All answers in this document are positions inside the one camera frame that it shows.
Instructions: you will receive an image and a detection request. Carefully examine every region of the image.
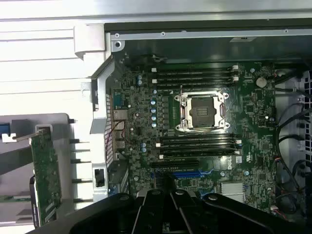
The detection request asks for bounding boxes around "silver chipset heatsink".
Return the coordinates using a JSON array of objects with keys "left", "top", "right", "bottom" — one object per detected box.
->
[{"left": 220, "top": 182, "right": 246, "bottom": 203}]

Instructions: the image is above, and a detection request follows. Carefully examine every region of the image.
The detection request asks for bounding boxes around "blue expansion slot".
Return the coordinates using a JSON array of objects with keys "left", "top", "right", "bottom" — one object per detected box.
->
[{"left": 172, "top": 171, "right": 204, "bottom": 180}]

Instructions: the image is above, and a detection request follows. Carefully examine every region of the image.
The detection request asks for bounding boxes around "black RAM slot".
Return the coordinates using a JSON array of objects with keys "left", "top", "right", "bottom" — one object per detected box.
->
[
  {"left": 156, "top": 70, "right": 234, "bottom": 78},
  {"left": 156, "top": 81, "right": 234, "bottom": 89},
  {"left": 159, "top": 145, "right": 241, "bottom": 153},
  {"left": 159, "top": 134, "right": 241, "bottom": 142},
  {"left": 158, "top": 150, "right": 242, "bottom": 159},
  {"left": 151, "top": 64, "right": 239, "bottom": 74},
  {"left": 151, "top": 76, "right": 239, "bottom": 85},
  {"left": 156, "top": 139, "right": 242, "bottom": 148}
]

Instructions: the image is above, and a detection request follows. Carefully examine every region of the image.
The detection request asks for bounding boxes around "black expansion slot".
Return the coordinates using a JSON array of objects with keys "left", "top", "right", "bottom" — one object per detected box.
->
[{"left": 150, "top": 159, "right": 199, "bottom": 169}]

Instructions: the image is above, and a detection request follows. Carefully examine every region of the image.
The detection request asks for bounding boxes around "green motherboard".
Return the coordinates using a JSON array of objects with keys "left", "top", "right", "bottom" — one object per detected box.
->
[{"left": 107, "top": 57, "right": 278, "bottom": 217}]

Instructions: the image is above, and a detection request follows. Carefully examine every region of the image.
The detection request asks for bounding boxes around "grey parts rack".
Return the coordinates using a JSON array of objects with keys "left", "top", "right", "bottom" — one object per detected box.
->
[{"left": 0, "top": 112, "right": 78, "bottom": 234}]

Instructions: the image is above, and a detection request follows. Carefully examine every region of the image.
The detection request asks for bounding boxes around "silver CPU socket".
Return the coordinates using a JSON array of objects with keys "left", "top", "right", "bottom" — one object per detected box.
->
[{"left": 174, "top": 85, "right": 231, "bottom": 134}]

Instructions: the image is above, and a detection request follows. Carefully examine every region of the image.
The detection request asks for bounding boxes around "metal disk bay cage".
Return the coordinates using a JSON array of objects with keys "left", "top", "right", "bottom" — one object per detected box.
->
[{"left": 275, "top": 69, "right": 312, "bottom": 156}]

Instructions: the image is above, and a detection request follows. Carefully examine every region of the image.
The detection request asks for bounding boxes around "black open PC case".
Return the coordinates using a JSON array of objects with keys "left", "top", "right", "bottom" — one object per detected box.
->
[{"left": 73, "top": 21, "right": 312, "bottom": 234}]

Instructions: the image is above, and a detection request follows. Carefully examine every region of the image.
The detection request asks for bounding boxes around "hard disk with blue bracket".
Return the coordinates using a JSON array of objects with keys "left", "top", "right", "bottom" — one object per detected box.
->
[{"left": 0, "top": 121, "right": 17, "bottom": 143}]

